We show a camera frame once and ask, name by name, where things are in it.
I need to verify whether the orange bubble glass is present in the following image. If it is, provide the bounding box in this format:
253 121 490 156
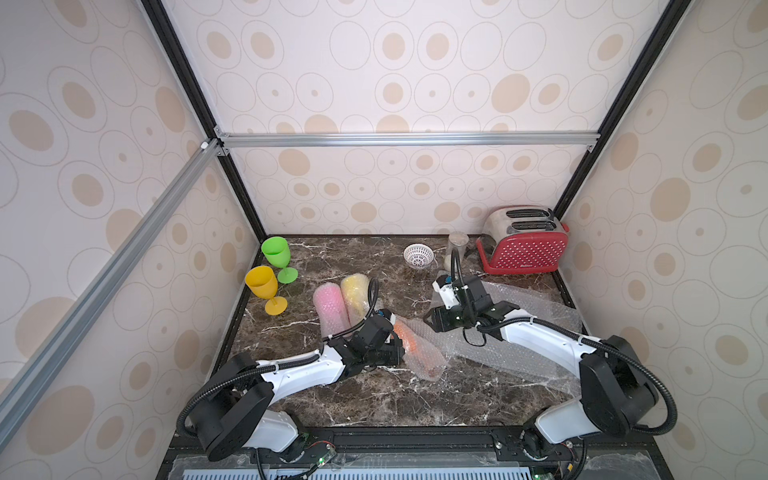
393 317 447 382

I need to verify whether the clear bubble wrap sheet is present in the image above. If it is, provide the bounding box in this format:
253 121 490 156
409 281 582 396

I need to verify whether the yellow bubble glass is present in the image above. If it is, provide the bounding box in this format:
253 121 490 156
340 273 370 326

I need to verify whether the beige bubble glass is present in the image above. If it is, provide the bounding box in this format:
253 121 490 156
244 266 288 316

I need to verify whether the green wine glass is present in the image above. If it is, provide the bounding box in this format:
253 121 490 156
261 236 298 285

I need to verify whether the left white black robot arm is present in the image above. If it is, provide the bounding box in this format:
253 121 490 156
176 309 405 462

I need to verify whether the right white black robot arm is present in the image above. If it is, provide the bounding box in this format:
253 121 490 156
430 275 678 459

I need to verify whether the pink bubble wrapped glass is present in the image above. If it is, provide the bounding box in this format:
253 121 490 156
313 282 351 337

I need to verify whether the clear jar with powder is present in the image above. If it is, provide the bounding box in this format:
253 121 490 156
443 231 470 272

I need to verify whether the white sink strainer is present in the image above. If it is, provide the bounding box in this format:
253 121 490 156
403 243 435 270

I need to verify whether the red toaster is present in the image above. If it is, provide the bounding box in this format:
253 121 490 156
476 205 570 275

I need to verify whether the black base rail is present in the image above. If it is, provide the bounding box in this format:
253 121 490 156
157 426 672 479

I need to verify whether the horizontal aluminium rail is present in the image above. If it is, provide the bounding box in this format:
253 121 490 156
220 130 600 149

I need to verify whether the left diagonal aluminium rail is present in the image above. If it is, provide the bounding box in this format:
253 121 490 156
1 138 223 449

